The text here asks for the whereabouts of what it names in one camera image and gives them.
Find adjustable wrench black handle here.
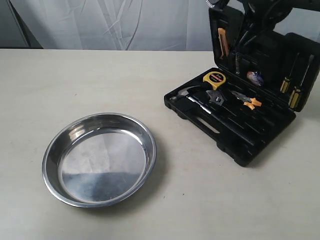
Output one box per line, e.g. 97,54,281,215
205,89,266,137

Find black plastic tool case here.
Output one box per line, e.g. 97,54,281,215
164,0,320,167

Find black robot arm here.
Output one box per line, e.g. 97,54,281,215
236,0,293,38

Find yellow tape measure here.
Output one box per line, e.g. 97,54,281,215
202,71,227,90

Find round stainless steel tray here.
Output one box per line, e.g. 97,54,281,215
41,112,157,209

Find thin metal test pen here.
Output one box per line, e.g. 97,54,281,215
235,50,240,75

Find orange utility knife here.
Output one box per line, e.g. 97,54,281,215
217,27,229,59

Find electrical tape roll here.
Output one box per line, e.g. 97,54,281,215
246,71,264,87

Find white backdrop curtain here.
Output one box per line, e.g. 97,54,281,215
9,0,320,52

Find yellow black screwdriver left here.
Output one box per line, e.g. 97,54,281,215
280,52,300,94

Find yellow black screwdriver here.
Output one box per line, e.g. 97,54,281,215
280,52,300,94
288,54,315,109

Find yellow black screwdriver right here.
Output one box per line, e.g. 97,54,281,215
288,54,315,109

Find claw hammer black handle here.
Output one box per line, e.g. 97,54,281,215
169,85,253,148

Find orange handled pliers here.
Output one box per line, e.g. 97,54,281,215
231,91,262,110

